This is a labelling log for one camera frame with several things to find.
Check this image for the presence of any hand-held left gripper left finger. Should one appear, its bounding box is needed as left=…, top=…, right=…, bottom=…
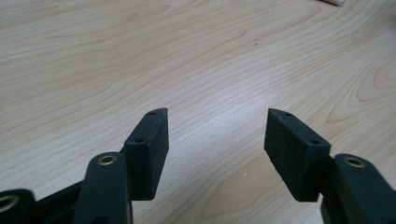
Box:
left=120, top=106, right=170, bottom=202

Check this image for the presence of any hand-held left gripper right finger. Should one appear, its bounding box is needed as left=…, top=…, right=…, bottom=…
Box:
left=263, top=107, right=332, bottom=203

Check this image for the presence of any white object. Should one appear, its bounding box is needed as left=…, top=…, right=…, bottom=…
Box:
left=318, top=0, right=345, bottom=7

